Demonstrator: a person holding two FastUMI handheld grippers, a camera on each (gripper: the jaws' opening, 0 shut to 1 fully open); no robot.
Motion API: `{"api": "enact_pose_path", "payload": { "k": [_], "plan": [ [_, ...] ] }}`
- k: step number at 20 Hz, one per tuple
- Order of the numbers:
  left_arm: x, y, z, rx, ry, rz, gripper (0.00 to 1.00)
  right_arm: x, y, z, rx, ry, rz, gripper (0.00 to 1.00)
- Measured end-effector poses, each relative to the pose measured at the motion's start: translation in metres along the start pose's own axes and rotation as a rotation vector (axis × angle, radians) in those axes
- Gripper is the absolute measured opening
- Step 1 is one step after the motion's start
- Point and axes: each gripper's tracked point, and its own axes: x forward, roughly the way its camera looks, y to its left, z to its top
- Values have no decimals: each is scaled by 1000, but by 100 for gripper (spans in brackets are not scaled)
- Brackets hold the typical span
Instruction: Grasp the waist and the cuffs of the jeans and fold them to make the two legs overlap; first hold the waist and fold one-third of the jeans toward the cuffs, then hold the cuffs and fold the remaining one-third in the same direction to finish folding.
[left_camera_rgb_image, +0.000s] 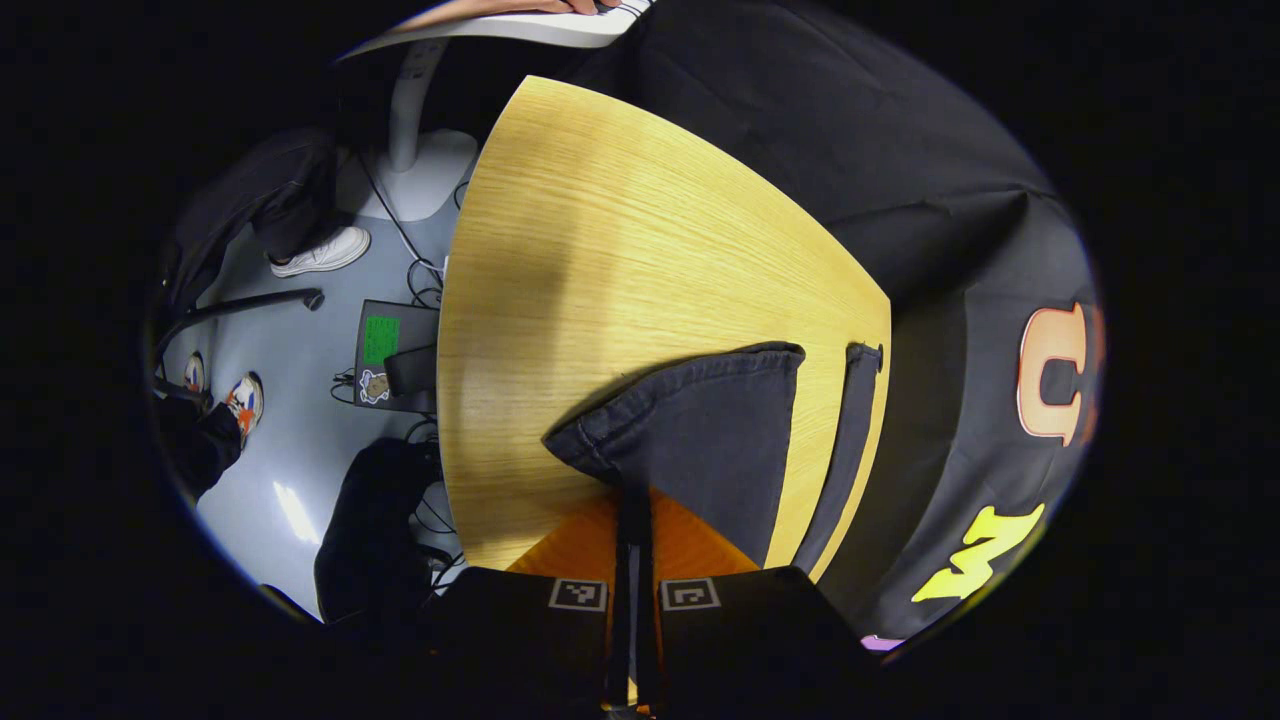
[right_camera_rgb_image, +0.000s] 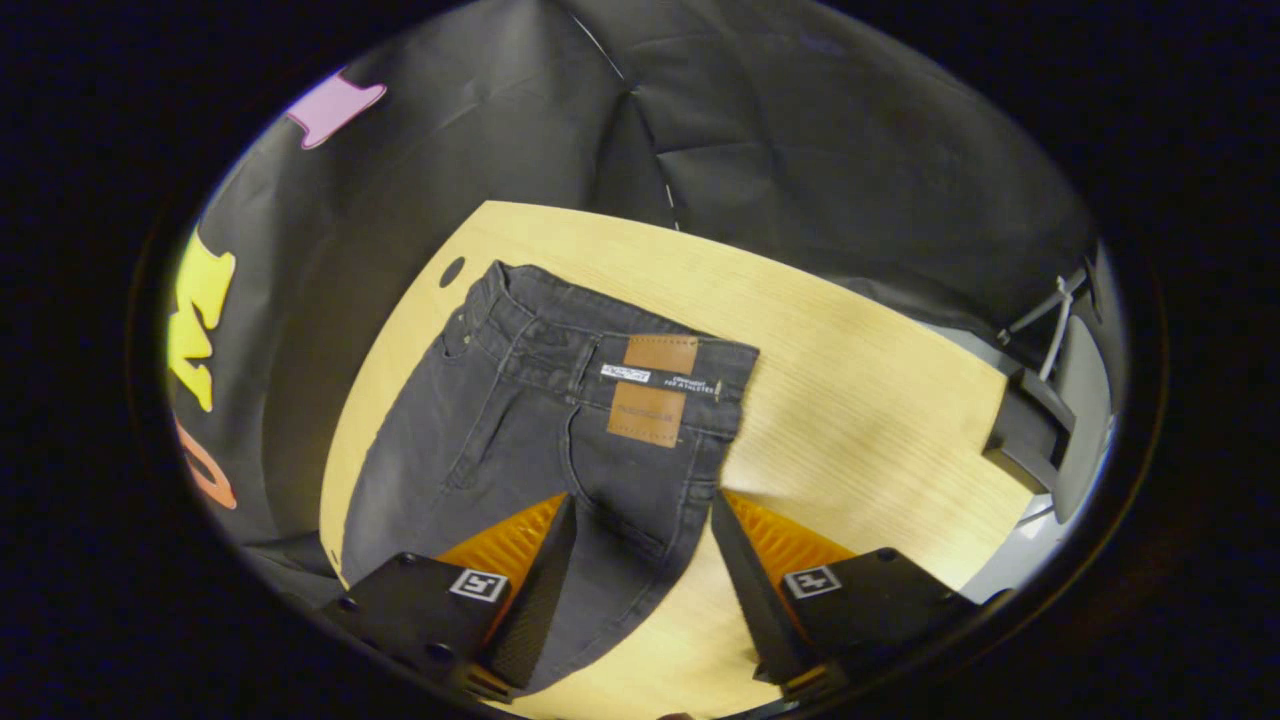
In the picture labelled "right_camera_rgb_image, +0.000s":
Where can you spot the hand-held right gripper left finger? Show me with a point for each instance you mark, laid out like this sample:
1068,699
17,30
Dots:
540,610

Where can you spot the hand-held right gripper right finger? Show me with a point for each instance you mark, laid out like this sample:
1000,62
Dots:
755,610

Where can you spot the dark grey jeans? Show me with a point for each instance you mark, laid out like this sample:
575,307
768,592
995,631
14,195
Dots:
520,430

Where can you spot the black backdrop cloth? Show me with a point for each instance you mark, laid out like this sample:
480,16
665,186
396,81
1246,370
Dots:
800,150

